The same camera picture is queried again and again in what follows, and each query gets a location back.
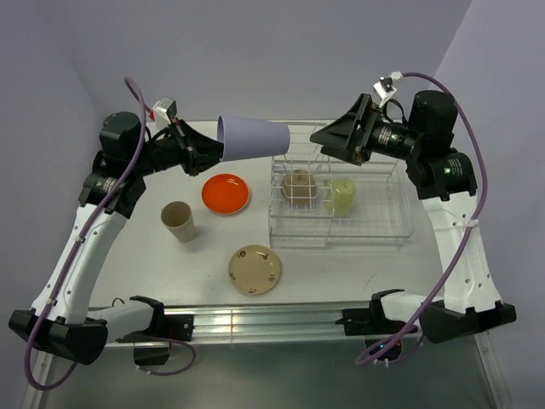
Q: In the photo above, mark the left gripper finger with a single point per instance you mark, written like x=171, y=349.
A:
x=205, y=161
x=202, y=144

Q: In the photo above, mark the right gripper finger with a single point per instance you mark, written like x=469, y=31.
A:
x=341, y=132
x=340, y=152

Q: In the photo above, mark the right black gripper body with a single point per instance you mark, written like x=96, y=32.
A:
x=389, y=138

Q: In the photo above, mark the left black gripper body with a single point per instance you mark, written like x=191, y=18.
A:
x=174, y=151

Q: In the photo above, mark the purple plastic cup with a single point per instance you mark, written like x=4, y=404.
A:
x=248, y=138

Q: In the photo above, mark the light green mug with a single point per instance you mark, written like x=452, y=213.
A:
x=339, y=196

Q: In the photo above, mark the white floral bowl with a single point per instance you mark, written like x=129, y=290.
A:
x=299, y=187

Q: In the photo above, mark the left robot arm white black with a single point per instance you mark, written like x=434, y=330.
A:
x=59, y=322

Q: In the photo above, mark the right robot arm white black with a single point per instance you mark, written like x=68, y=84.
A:
x=446, y=185

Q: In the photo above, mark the orange plate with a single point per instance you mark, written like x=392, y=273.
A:
x=225, y=194

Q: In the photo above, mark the beige plastic cup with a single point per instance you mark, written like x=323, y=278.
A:
x=177, y=217

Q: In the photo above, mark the beige floral saucer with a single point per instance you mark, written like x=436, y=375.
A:
x=254, y=270

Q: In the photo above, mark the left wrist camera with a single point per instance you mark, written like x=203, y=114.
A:
x=164, y=112

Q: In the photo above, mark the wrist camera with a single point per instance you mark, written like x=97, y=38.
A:
x=385, y=87
x=164, y=112

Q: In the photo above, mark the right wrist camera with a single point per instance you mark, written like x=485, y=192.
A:
x=385, y=87

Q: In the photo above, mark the white wire dish rack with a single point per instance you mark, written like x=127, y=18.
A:
x=319, y=202

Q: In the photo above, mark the aluminium mounting rail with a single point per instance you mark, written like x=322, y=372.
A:
x=264, y=321

